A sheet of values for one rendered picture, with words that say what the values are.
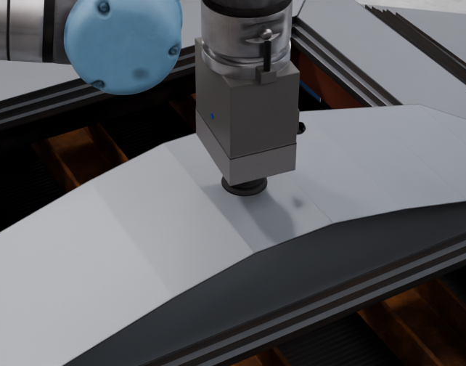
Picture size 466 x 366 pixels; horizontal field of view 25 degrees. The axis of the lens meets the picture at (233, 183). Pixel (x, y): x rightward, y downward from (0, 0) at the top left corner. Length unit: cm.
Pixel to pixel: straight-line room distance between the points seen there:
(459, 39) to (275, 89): 64
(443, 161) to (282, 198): 21
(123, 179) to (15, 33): 34
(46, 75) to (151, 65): 62
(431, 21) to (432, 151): 44
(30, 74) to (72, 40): 63
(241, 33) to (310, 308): 28
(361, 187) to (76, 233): 27
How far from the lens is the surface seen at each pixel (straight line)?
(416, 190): 103
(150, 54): 68
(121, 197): 99
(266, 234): 93
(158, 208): 97
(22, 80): 129
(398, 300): 123
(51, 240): 98
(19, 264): 98
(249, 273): 101
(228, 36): 85
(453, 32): 150
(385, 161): 106
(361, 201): 98
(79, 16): 67
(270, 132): 90
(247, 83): 87
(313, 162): 102
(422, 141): 112
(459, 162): 111
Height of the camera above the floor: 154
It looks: 39 degrees down
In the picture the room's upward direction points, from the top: straight up
